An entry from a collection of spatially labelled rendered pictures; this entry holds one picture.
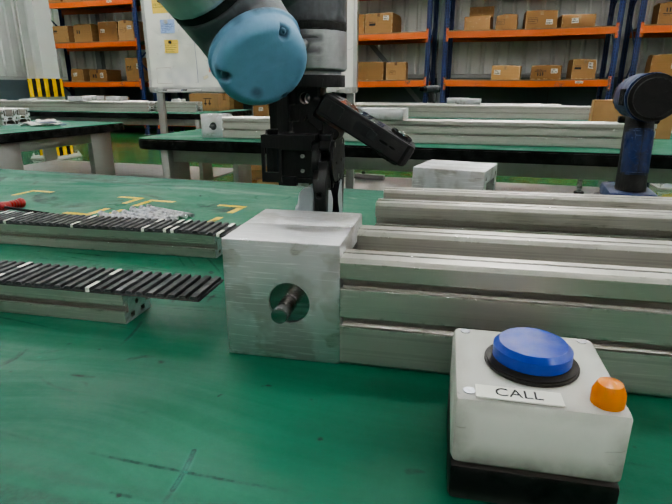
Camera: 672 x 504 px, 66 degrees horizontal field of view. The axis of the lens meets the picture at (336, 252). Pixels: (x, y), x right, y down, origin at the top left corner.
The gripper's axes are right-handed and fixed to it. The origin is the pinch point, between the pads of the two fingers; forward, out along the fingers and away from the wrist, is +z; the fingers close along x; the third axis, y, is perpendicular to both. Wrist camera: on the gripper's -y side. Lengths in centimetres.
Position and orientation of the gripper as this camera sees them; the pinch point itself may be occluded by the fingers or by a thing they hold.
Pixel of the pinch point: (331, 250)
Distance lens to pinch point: 62.3
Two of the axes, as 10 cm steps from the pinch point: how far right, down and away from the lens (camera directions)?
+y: -9.8, -0.6, 1.9
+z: 0.0, 9.5, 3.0
